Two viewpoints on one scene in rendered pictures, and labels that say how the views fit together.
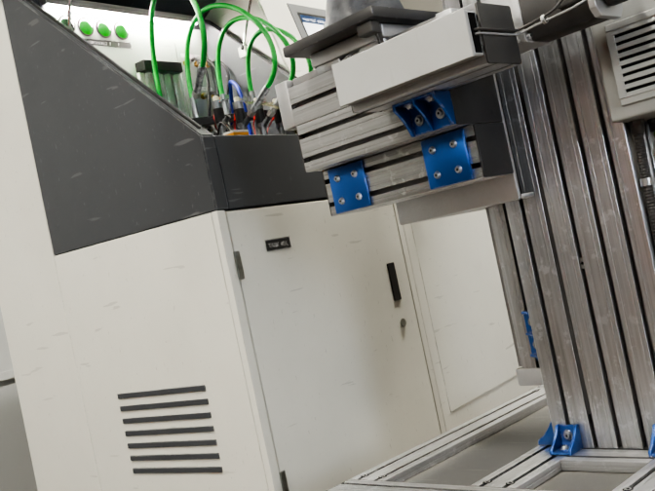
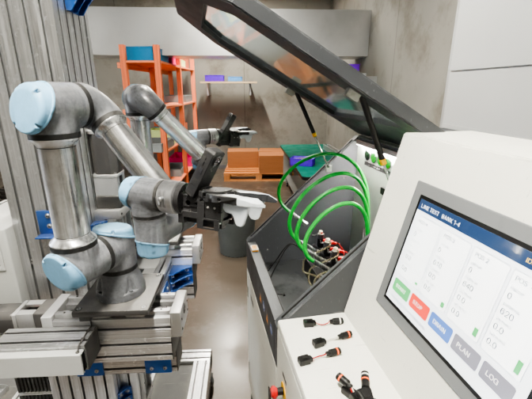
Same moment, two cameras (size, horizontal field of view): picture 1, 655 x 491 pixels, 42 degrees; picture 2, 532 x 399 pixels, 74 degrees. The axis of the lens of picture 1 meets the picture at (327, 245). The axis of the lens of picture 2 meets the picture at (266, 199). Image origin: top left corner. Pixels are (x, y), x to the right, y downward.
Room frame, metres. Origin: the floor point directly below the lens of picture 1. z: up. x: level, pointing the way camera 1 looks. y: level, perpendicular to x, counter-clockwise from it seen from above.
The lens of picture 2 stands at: (2.91, -0.94, 1.67)
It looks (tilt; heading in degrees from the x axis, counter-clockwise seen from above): 18 degrees down; 132
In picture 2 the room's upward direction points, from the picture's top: straight up
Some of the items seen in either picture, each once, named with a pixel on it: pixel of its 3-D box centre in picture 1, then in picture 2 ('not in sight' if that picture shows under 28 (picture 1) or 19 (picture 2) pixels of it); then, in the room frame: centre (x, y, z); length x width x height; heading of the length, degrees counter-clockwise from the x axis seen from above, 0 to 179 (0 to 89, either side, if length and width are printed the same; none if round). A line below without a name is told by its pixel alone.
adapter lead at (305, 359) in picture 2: not in sight; (319, 355); (2.50, -0.27, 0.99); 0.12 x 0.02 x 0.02; 61
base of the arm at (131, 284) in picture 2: not in sight; (119, 277); (1.89, -0.50, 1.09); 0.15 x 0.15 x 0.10
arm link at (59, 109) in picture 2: not in sight; (66, 191); (1.93, -0.63, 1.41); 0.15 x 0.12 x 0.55; 109
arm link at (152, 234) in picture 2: not in sight; (156, 230); (2.18, -0.52, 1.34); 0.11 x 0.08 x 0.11; 109
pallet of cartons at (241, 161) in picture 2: not in sight; (258, 163); (-1.76, 4.07, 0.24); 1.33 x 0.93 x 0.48; 45
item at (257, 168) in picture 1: (304, 168); (263, 289); (2.05, 0.02, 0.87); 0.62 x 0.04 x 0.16; 143
